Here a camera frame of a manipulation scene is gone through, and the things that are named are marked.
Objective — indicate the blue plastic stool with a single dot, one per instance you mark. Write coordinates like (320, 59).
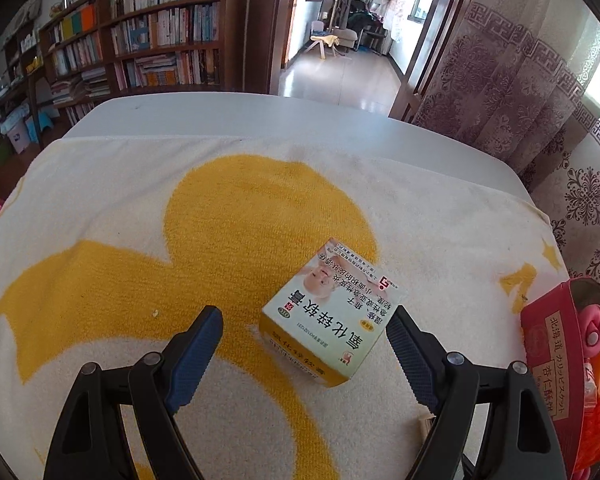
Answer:
(40, 122)

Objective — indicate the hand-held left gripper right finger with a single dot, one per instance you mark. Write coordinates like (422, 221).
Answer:
(412, 360)

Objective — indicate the black chair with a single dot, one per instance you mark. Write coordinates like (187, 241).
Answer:
(372, 27)

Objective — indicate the dark wooden door frame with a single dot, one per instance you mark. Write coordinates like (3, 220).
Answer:
(255, 25)

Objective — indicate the coat rack with dark clothes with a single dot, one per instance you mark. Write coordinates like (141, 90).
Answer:
(345, 0)

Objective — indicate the rows of books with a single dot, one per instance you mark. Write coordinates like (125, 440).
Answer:
(170, 25)

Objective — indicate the lilac plastic bin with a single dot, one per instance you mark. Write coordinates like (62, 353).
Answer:
(19, 140)

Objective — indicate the green plastic bin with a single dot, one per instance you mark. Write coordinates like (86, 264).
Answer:
(0, 150)

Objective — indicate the wooden bookcase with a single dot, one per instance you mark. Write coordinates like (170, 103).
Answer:
(102, 20)

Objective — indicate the yellow white medicine box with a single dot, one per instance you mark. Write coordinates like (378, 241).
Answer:
(330, 310)

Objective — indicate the white yellow printed towel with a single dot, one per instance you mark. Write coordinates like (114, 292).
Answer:
(105, 210)

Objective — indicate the dark framed window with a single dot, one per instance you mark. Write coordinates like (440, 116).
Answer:
(421, 5)

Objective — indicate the yellow cloth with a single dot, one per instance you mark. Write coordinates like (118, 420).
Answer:
(325, 40)

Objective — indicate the white plastic stool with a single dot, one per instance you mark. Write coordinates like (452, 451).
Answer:
(320, 52)

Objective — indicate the small cream object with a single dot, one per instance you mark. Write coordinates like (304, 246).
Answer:
(425, 425)

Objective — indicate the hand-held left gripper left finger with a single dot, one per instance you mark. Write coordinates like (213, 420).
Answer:
(195, 360)

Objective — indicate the patterned window curtain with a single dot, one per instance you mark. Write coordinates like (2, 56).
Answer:
(505, 85)

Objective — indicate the red metal tin container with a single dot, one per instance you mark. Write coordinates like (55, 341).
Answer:
(545, 360)

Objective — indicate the dark wooden desk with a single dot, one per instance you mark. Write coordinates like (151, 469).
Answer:
(32, 105)

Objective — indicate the wooden display shelf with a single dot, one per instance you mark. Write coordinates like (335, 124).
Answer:
(25, 55)

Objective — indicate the grey chair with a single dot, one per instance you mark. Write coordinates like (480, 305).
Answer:
(347, 37)

